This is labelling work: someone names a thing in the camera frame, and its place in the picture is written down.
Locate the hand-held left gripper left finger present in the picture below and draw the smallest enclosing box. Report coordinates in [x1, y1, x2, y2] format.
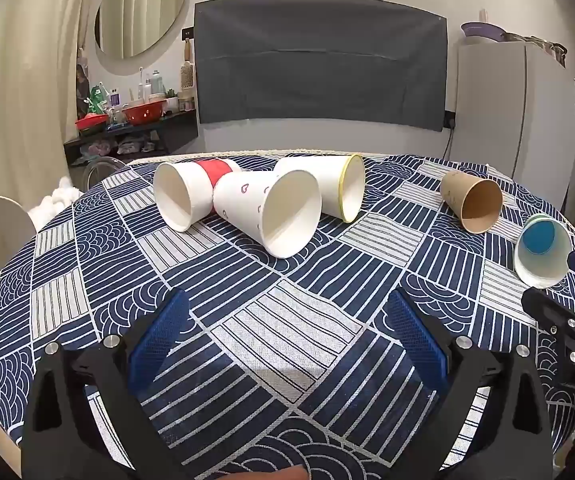
[20, 287, 193, 480]

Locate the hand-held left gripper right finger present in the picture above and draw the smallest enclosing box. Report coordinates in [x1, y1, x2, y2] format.
[386, 287, 556, 480]

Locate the white paper cup blue inside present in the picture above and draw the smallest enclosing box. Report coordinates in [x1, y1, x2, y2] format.
[513, 213, 573, 290]

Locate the brown paper cup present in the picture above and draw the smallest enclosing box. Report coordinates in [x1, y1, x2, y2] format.
[440, 170, 504, 234]

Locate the white paper cup red band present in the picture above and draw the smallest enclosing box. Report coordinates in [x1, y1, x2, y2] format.
[154, 158, 242, 233]

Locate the white paper cup heart print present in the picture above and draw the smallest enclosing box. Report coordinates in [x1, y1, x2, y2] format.
[212, 169, 322, 260]

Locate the white paper cup yellow rim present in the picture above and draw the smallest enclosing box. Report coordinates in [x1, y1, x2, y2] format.
[274, 154, 367, 224]

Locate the blue white patterned tablecloth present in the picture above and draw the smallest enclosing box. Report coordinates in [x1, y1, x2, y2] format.
[0, 150, 575, 480]

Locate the white fluffy cloth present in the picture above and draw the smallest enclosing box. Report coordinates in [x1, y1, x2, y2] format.
[30, 175, 83, 228]

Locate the white refrigerator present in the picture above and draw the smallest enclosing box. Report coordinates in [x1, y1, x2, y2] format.
[450, 40, 575, 211]

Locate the white chair back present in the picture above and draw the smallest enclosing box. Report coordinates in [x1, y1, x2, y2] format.
[0, 195, 38, 250]

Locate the red dotted bowl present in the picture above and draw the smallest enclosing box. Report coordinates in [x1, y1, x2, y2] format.
[122, 100, 163, 127]

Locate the red basket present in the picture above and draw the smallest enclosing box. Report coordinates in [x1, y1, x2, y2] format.
[75, 114, 109, 134]

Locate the purple pot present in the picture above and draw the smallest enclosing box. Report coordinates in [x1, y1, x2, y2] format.
[461, 21, 508, 44]

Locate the wooden hairbrush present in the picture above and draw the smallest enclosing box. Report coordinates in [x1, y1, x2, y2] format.
[180, 39, 196, 97]

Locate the beige curtain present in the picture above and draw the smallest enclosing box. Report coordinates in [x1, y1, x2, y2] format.
[0, 0, 99, 201]

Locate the grey cloth cover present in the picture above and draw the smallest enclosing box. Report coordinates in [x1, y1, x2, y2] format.
[194, 0, 449, 132]

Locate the metal wire chair back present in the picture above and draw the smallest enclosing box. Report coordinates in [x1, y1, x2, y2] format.
[82, 156, 129, 192]

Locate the black power cable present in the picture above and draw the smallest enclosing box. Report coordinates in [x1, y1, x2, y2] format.
[442, 111, 457, 162]

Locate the black wall shelf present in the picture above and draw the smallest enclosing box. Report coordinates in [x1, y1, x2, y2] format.
[64, 110, 199, 167]

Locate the round wall mirror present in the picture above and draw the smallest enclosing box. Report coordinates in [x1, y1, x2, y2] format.
[94, 0, 190, 77]

